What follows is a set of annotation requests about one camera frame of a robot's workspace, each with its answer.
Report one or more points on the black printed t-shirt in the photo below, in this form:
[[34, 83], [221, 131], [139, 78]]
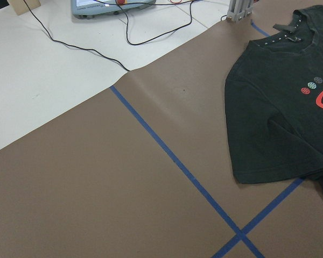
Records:
[[273, 99]]

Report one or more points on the brown paper table cover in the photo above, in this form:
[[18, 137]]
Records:
[[142, 169]]

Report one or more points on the cardboard box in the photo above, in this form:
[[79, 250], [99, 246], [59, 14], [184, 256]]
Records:
[[22, 6]]

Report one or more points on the aluminium frame post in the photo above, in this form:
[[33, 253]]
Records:
[[239, 9]]

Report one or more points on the grey teach pendant near post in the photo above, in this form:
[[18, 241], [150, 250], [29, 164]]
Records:
[[90, 9]]

